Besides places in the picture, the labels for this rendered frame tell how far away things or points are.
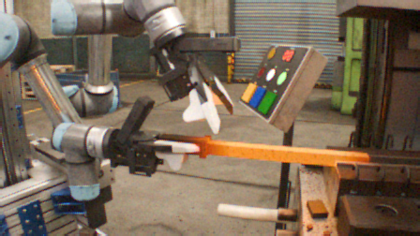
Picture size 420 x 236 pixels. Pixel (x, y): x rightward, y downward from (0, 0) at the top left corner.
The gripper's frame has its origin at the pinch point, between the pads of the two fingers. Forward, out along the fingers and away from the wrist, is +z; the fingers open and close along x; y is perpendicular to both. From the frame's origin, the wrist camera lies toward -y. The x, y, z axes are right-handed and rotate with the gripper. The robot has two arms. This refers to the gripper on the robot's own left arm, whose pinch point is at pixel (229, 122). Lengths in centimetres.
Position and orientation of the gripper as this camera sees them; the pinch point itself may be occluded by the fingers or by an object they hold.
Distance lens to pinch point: 57.7
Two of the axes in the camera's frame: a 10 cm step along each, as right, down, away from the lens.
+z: 4.7, 8.8, 1.0
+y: -8.5, 4.2, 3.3
